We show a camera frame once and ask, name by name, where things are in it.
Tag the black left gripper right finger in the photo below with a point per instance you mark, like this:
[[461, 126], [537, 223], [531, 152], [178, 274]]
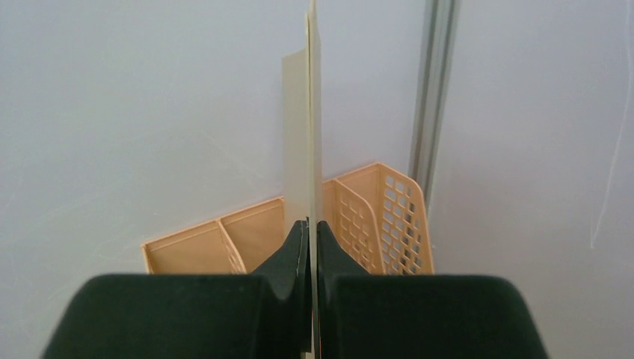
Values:
[[365, 315]]

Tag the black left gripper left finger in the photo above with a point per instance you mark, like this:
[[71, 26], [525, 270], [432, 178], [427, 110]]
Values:
[[264, 314]]

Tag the beige file folder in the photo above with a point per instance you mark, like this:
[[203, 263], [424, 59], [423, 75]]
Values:
[[302, 164]]

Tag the orange plastic file organizer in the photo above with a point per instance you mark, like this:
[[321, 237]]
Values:
[[376, 214]]

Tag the left aluminium frame post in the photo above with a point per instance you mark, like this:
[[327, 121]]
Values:
[[440, 24]]

